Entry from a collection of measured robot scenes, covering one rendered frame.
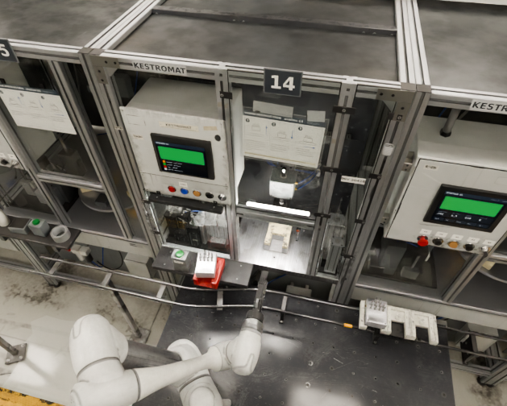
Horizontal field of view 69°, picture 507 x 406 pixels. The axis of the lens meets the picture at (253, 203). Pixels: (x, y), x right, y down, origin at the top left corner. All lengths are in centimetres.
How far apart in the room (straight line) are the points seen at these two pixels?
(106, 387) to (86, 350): 13
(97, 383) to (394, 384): 141
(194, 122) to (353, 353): 142
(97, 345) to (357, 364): 130
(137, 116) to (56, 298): 212
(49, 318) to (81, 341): 193
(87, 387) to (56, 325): 195
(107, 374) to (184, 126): 88
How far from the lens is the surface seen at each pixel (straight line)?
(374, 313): 196
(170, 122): 146
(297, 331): 212
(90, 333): 136
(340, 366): 209
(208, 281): 198
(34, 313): 335
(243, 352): 154
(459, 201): 151
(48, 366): 310
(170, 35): 158
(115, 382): 130
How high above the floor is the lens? 262
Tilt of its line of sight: 48 degrees down
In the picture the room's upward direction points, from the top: straight up
